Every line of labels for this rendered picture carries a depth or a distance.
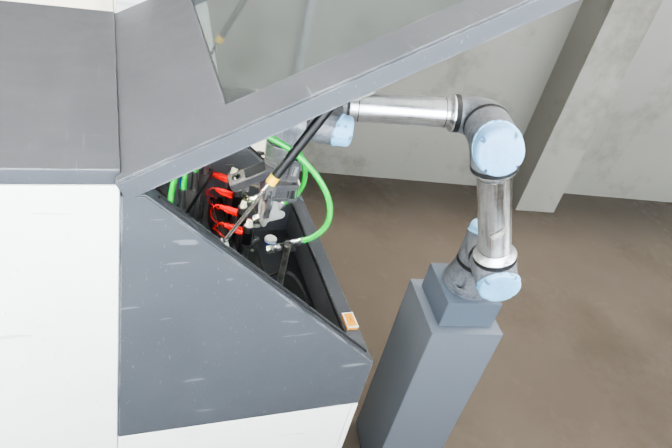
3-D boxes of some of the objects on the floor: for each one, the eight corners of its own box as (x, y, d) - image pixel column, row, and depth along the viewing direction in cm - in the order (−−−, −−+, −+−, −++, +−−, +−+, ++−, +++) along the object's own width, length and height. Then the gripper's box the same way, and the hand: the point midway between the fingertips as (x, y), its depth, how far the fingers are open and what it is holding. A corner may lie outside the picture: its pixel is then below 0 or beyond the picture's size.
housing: (115, 594, 174) (120, 169, 91) (6, 620, 163) (-99, 167, 81) (111, 270, 279) (111, -63, 197) (44, 273, 269) (15, -77, 187)
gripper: (304, 166, 140) (290, 236, 152) (295, 146, 147) (282, 214, 159) (269, 166, 137) (258, 237, 149) (261, 146, 144) (251, 215, 155)
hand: (260, 222), depth 152 cm, fingers closed
